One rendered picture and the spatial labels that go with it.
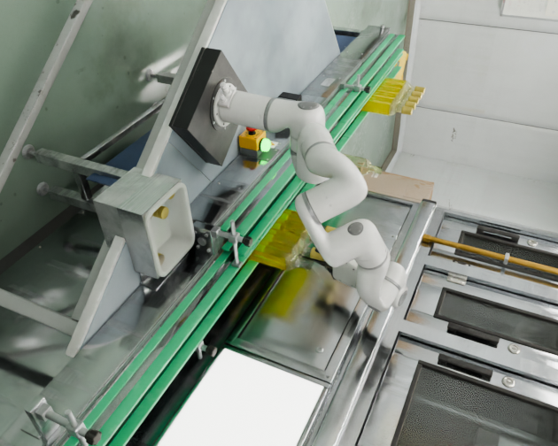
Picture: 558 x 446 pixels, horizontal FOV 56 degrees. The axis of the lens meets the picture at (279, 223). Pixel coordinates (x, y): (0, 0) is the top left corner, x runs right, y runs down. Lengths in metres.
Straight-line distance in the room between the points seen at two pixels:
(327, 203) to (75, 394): 0.73
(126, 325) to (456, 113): 6.76
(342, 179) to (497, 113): 6.55
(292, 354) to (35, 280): 0.95
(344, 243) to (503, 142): 6.73
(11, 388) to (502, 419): 1.34
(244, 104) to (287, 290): 0.61
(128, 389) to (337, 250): 0.59
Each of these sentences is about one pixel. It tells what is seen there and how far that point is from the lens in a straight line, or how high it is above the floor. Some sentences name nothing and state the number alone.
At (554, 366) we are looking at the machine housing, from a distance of 1.74.
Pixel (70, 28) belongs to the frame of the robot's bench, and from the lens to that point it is 1.98.
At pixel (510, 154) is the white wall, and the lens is 7.96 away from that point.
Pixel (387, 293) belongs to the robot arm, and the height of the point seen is 1.40.
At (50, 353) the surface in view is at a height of 0.52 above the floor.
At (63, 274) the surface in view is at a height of 0.31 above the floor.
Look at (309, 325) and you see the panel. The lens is 1.63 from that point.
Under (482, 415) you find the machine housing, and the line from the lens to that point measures 1.58.
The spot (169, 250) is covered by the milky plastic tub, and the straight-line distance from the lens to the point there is 1.53.
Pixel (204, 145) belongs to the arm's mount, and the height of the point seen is 0.81.
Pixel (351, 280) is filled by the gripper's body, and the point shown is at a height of 1.27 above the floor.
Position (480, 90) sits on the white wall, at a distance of 7.60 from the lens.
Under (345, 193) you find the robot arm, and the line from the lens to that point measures 1.21.
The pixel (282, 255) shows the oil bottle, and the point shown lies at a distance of 1.62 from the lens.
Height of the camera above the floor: 1.59
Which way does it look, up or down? 21 degrees down
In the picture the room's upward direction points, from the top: 105 degrees clockwise
